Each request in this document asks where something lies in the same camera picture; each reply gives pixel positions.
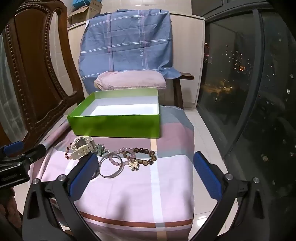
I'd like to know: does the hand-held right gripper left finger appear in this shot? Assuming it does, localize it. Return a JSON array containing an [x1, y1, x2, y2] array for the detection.
[[21, 152, 102, 241]]

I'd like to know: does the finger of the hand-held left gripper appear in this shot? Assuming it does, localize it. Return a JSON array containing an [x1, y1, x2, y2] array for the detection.
[[0, 141, 47, 167]]

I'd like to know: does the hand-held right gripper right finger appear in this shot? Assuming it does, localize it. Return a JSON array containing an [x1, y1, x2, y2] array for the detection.
[[190, 152, 271, 241]]

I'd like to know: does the silver bangle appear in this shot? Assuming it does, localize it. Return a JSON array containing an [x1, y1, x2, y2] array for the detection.
[[99, 154, 124, 179]]

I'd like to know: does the dark red bead bracelet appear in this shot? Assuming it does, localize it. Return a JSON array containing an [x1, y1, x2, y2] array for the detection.
[[65, 144, 77, 160]]

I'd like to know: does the pink bead bracelet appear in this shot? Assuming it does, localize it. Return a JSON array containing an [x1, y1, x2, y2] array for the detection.
[[99, 148, 137, 168]]

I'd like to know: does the gold flower charm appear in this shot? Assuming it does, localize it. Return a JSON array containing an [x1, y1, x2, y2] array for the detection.
[[128, 160, 140, 172]]

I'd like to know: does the green cardboard box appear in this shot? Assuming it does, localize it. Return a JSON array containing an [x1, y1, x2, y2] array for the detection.
[[67, 89, 161, 139]]

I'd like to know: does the brown bead bracelet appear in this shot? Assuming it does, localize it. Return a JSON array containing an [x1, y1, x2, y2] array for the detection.
[[122, 147, 158, 166]]

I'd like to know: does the pink plaid cloth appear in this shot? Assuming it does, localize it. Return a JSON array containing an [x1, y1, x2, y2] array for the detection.
[[32, 105, 195, 241]]

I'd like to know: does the carved wooden chair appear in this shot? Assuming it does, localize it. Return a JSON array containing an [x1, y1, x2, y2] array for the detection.
[[0, 0, 86, 149]]

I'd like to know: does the dark wooden armchair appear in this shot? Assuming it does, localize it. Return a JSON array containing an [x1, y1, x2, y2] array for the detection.
[[162, 72, 195, 109]]

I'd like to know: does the pink cushion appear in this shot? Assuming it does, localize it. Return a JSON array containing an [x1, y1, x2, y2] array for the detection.
[[94, 71, 167, 91]]

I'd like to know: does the glass window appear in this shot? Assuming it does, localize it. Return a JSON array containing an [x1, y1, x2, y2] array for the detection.
[[195, 7, 296, 209]]

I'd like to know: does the blue plaid cloth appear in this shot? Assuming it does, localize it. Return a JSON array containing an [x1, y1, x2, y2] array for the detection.
[[79, 8, 182, 93]]

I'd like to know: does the brown cardboard box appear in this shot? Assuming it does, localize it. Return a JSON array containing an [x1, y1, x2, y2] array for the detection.
[[67, 0, 102, 25]]

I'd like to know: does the blue box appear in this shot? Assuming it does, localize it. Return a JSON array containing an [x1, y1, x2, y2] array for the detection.
[[72, 0, 93, 7]]

